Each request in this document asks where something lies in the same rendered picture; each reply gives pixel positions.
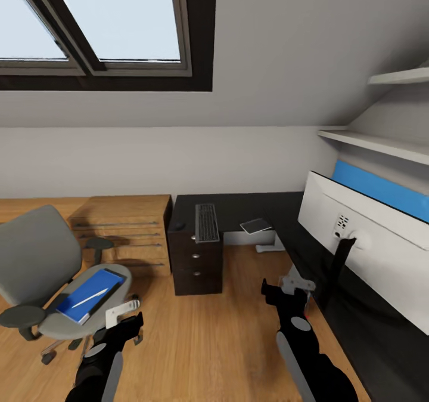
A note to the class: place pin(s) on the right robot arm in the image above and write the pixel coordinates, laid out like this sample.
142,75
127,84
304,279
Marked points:
315,377

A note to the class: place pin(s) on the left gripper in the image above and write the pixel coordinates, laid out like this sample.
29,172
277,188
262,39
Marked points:
127,329

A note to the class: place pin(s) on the folder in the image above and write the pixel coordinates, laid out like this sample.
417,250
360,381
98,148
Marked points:
100,281

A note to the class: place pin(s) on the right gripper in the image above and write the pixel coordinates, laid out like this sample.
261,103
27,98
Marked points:
275,296

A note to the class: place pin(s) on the monitor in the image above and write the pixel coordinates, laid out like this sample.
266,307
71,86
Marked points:
386,247

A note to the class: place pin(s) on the keyboard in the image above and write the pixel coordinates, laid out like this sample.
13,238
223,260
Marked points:
206,229

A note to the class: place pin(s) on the notebook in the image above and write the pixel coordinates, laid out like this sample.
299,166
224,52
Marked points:
255,226

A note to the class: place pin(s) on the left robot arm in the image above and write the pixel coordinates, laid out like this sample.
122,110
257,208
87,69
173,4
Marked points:
98,375

